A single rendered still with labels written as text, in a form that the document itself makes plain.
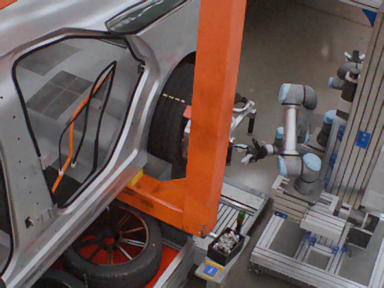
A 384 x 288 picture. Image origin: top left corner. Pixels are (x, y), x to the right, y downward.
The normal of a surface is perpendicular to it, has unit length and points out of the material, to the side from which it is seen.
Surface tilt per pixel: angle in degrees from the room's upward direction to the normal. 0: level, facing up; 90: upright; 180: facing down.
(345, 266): 0
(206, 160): 90
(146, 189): 0
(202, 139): 90
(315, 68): 0
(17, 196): 87
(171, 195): 90
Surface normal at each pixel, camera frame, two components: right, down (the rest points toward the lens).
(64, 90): 0.01, -0.68
